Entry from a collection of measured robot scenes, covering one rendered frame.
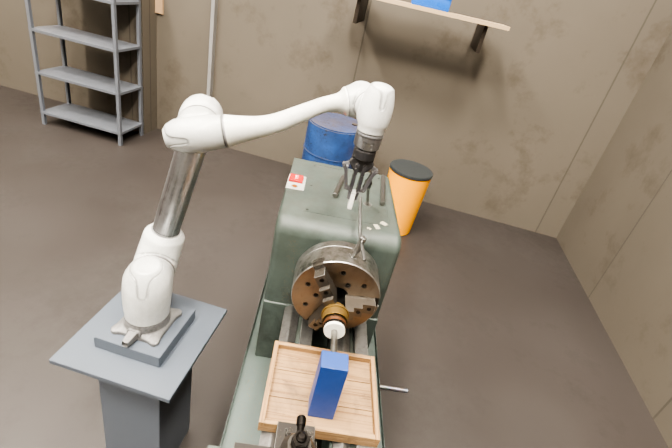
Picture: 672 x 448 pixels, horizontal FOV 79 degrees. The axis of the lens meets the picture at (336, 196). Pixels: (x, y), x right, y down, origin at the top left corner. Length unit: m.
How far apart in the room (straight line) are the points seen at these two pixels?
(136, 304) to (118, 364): 0.23
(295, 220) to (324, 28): 3.17
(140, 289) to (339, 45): 3.43
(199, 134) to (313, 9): 3.35
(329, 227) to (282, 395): 0.58
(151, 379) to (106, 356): 0.19
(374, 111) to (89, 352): 1.28
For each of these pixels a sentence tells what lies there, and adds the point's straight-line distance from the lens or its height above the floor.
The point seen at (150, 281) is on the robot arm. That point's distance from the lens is 1.53.
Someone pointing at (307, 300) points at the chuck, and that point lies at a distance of 1.49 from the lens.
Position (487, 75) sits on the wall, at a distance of 4.44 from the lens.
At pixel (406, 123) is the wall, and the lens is 4.51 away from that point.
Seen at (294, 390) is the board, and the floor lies 0.88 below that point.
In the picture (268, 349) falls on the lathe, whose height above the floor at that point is 0.59.
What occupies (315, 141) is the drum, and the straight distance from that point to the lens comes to 3.81.
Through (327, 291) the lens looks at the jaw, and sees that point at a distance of 1.38.
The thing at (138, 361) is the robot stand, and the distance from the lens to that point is 1.69.
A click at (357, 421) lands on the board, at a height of 0.89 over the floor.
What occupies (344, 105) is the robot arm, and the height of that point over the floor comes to 1.68.
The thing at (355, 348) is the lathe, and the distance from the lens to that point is 1.63.
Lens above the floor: 2.06
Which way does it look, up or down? 28 degrees down
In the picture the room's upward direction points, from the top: 13 degrees clockwise
